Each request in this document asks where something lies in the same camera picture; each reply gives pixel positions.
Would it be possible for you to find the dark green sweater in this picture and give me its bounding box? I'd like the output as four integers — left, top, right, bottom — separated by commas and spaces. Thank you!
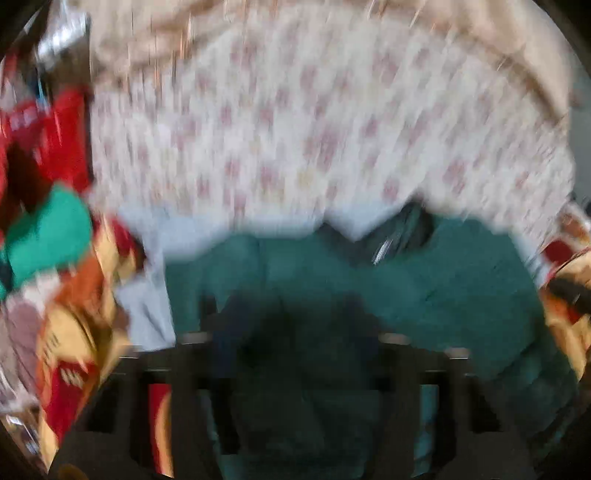
164, 215, 580, 480

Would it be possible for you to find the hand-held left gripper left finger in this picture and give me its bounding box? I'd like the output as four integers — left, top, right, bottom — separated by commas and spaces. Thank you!
113, 293, 247, 464

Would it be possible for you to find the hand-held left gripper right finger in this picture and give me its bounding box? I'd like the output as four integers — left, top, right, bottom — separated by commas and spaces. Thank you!
344, 295, 502, 462

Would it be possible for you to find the beige cloth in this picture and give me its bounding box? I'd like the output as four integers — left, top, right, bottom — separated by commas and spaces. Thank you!
88, 0, 580, 123

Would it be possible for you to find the red cloth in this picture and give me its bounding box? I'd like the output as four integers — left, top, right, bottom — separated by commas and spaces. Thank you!
0, 89, 94, 227

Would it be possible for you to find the bright green cloth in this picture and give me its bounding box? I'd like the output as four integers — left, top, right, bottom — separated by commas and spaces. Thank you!
0, 184, 97, 298

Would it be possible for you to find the dark blurred object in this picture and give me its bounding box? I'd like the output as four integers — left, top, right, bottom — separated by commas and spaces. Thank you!
367, 200, 437, 266

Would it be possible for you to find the white floral printed cloth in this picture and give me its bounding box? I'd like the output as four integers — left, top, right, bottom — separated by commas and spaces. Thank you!
88, 28, 577, 243

